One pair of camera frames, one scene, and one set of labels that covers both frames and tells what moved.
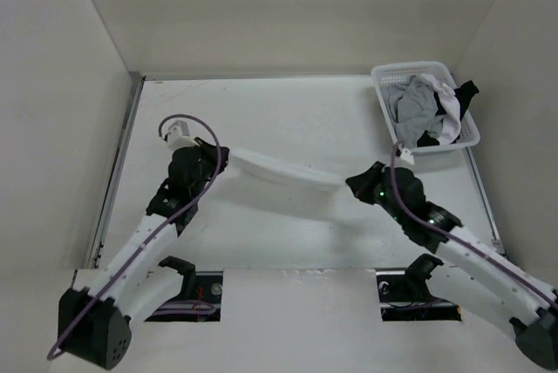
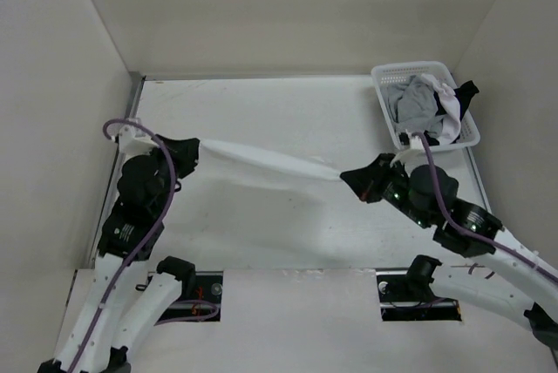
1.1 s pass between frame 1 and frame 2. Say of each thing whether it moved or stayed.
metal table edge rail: stayed
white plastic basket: stayed
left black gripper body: moved
